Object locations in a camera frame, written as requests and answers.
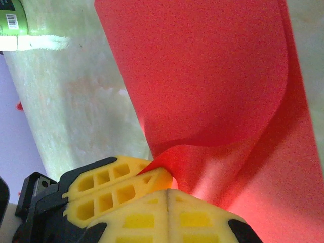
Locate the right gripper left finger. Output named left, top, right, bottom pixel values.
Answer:
left=79, top=189, right=169, bottom=243

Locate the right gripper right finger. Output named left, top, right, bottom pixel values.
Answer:
left=167, top=189, right=264, bottom=243

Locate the red paper sheet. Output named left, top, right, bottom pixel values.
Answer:
left=94, top=0, right=324, bottom=243

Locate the green bottle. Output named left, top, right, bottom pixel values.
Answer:
left=0, top=0, right=29, bottom=36

